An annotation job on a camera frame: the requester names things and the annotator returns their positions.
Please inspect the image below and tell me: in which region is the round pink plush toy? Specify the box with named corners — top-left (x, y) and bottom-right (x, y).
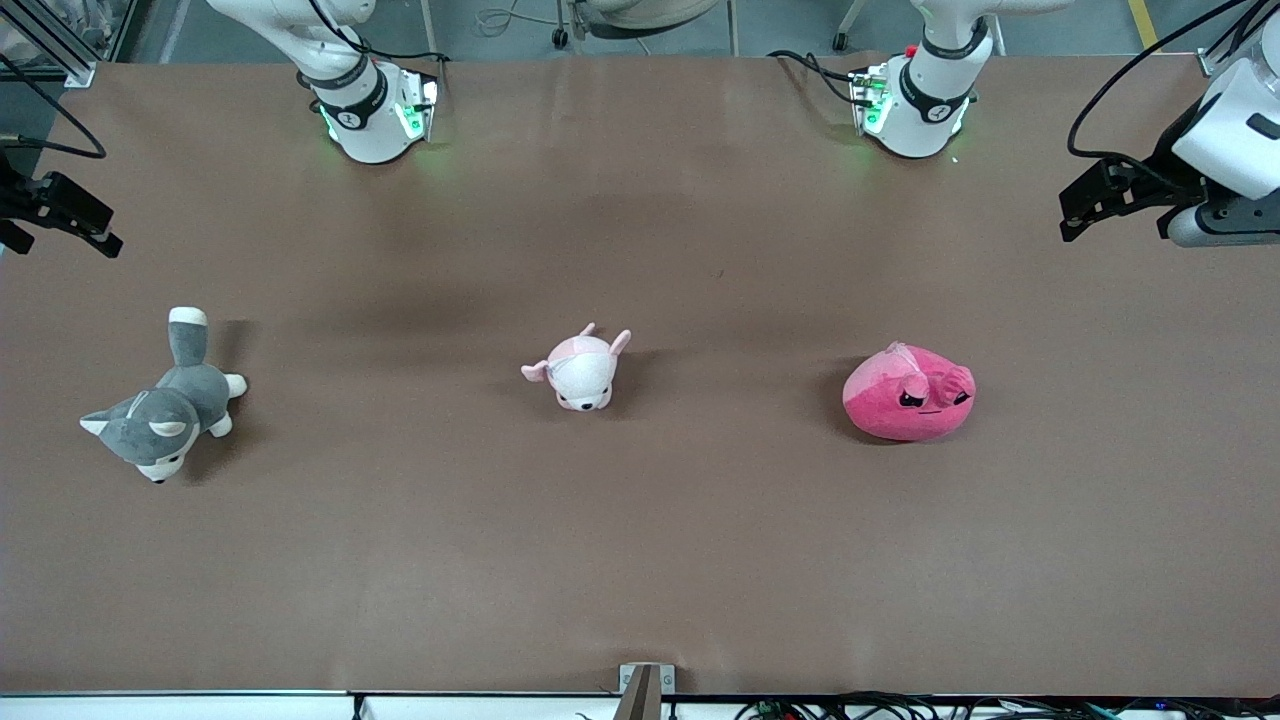
top-left (842, 341), bottom-right (977, 443)

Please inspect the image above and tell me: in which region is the grey white husky plush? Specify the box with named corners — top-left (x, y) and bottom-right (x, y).
top-left (79, 306), bottom-right (249, 485)

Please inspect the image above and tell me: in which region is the grey chair leg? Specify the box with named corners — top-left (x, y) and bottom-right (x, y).
top-left (832, 0), bottom-right (871, 53)

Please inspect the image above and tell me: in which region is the beige chair base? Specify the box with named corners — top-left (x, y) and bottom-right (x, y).
top-left (551, 0), bottom-right (742, 58)

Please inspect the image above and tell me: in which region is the pale pink white plush dog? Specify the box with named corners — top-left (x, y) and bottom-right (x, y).
top-left (520, 322), bottom-right (633, 413)

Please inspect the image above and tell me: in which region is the black left arm base cable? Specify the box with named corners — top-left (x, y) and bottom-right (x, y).
top-left (767, 49), bottom-right (863, 107)

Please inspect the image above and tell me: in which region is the black arm base cable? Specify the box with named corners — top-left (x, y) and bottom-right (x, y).
top-left (767, 49), bottom-right (863, 107)
top-left (306, 0), bottom-right (453, 65)

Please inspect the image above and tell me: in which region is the black right arm base cable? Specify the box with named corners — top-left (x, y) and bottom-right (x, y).
top-left (306, 0), bottom-right (453, 65)

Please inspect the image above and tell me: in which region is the white floor cable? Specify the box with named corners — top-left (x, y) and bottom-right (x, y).
top-left (473, 4), bottom-right (563, 39)

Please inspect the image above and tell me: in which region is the tangled black cable bundle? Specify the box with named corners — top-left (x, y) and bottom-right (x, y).
top-left (733, 690), bottom-right (1280, 720)

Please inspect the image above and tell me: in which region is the silver camera mount bracket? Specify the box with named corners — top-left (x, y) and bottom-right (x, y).
top-left (612, 663), bottom-right (677, 720)

